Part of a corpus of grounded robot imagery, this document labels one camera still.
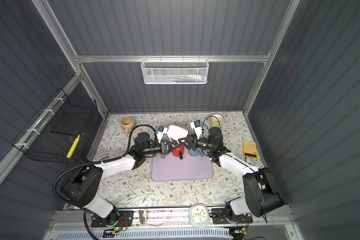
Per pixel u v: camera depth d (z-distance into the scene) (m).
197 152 0.94
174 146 0.79
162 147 0.72
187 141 0.78
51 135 0.72
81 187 0.45
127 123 1.05
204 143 0.71
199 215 0.72
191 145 0.71
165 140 0.75
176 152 0.91
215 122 1.02
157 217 0.75
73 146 0.69
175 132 0.78
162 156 0.93
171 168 0.91
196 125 0.72
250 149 0.98
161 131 0.77
